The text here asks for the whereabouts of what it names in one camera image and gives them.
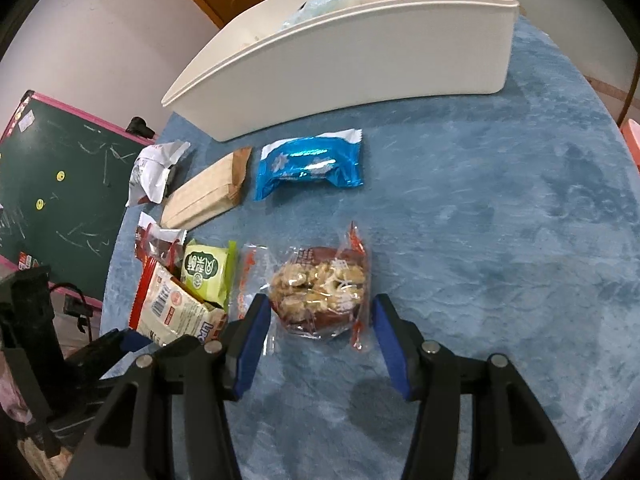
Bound pink plastic stool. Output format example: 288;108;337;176
620;120;640;171

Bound black chalkboard knob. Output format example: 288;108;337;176
125;116;155;137

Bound green chalkboard pink frame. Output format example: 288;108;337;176
0;89;158;311

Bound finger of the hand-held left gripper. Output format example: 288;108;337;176
65;329;154;401

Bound white plastic storage box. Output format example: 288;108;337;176
161;0;521;143

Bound white red crinkled snack packet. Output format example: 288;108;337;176
125;140;192;208

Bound small red snack packet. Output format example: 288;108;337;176
134;211;187;273

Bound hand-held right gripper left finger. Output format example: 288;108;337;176
62;292;273;480

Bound beige wafer packet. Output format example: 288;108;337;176
160;146;253;231

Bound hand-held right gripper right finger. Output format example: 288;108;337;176
371;292;583;480

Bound blue plush tablecloth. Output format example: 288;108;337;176
100;15;640;480

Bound shiny blue snack packet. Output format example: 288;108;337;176
254;129;364;202

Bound clear walnut date packet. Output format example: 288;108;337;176
237;220;373;353

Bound green snack packet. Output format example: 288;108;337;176
180;240;238;308

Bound black cable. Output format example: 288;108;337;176
47;282;96;333

